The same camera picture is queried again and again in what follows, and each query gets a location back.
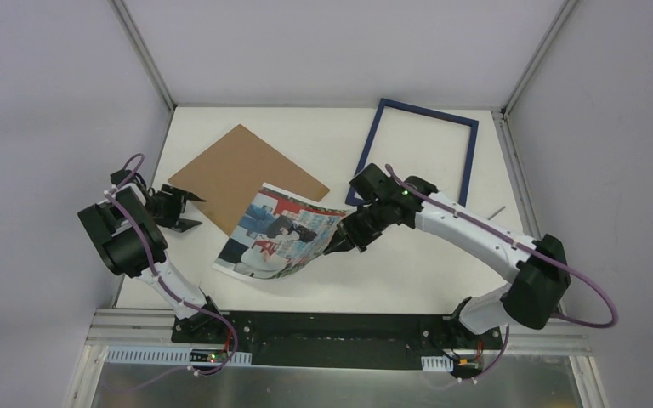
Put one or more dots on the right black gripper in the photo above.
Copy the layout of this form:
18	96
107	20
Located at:
357	229

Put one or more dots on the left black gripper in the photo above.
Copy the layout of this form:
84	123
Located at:
168	206

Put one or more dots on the blue wooden picture frame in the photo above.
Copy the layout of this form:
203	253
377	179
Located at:
472	124

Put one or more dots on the colourful photo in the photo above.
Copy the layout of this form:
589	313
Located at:
278	234

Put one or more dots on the black yellow screwdriver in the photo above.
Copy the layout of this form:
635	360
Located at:
496	213

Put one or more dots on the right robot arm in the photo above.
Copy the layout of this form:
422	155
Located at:
533	270

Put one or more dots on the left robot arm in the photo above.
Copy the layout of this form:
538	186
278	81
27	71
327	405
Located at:
125	229

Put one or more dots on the brown frame backing board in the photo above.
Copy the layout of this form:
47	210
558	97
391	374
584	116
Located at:
228	174

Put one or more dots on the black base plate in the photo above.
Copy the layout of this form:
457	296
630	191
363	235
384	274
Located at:
398	342

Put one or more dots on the right white cable duct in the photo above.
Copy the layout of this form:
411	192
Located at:
437	364

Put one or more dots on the white cable duct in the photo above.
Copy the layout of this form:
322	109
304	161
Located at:
175	356
437	364

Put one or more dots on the left white cable duct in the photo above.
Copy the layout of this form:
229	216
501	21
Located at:
175	356

